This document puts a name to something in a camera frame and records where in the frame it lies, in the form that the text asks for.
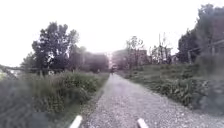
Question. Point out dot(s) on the large dark tree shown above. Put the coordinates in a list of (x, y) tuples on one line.
[(53, 46)]

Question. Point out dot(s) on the weedy green verge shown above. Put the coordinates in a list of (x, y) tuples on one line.
[(176, 83), (43, 96)]

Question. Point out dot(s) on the robot's own part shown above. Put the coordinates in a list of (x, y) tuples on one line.
[(76, 122), (142, 123)]

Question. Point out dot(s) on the grey gravel path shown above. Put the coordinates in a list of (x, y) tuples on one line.
[(126, 106)]

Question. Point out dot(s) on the wooden rail fence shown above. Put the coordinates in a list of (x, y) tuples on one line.
[(206, 46), (20, 69)]

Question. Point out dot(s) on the row of trees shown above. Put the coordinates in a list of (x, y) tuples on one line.
[(203, 33)]

